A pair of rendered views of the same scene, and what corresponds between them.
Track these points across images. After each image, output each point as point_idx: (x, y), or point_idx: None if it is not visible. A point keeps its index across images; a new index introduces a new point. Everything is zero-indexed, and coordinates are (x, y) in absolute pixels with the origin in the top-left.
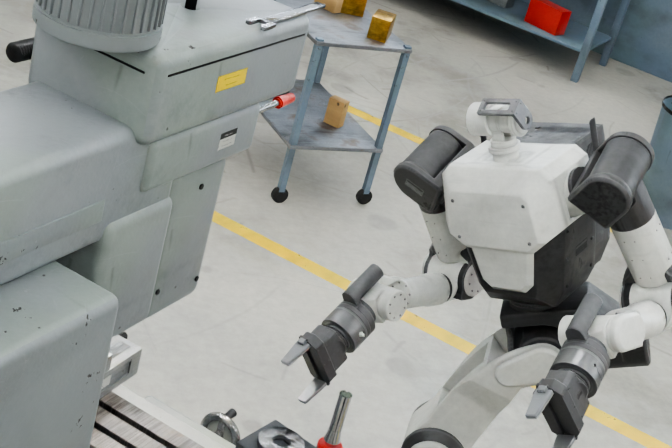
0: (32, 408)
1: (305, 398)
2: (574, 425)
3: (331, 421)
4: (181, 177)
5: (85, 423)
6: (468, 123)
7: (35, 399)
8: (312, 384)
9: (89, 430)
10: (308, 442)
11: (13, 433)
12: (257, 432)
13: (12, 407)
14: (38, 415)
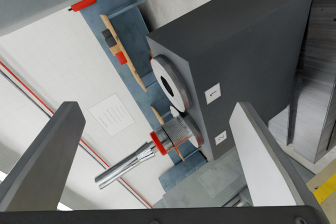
0: (10, 29)
1: (234, 126)
2: None
3: (127, 155)
4: None
5: (31, 17)
6: None
7: (6, 31)
8: (266, 172)
9: (38, 14)
10: (200, 114)
11: (21, 25)
12: (161, 49)
13: (7, 31)
14: (15, 27)
